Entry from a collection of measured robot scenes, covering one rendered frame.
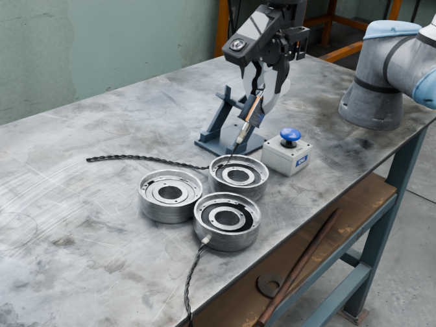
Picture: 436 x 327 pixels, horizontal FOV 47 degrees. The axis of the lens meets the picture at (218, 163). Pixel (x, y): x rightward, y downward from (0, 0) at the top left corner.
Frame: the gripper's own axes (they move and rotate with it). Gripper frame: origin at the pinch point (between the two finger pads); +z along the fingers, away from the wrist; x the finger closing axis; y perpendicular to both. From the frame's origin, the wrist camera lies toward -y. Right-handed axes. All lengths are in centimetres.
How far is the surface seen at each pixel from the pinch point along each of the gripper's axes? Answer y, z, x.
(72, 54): 62, 53, 160
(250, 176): -5.9, 10.2, -5.0
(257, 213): -13.7, 9.7, -13.0
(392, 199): 55, 41, -11
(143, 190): -23.3, 10.1, 3.4
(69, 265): -40.0, 13.0, -1.1
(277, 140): 6.2, 8.6, -1.6
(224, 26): 163, 53, 151
